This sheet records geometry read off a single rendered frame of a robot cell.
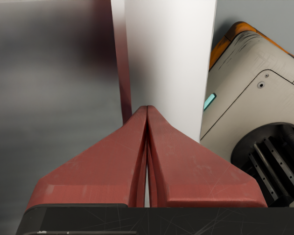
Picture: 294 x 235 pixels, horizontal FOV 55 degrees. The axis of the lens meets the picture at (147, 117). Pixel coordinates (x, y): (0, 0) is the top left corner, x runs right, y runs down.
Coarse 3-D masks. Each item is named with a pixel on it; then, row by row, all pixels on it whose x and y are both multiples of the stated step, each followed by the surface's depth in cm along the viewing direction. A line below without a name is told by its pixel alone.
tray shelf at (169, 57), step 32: (128, 0) 12; (160, 0) 12; (192, 0) 12; (128, 32) 13; (160, 32) 13; (192, 32) 13; (160, 64) 14; (192, 64) 14; (160, 96) 15; (192, 96) 15; (192, 128) 17
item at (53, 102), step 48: (0, 0) 8; (48, 0) 11; (96, 0) 12; (0, 48) 12; (48, 48) 13; (96, 48) 13; (0, 96) 14; (48, 96) 14; (96, 96) 14; (0, 144) 15; (48, 144) 16; (0, 192) 18
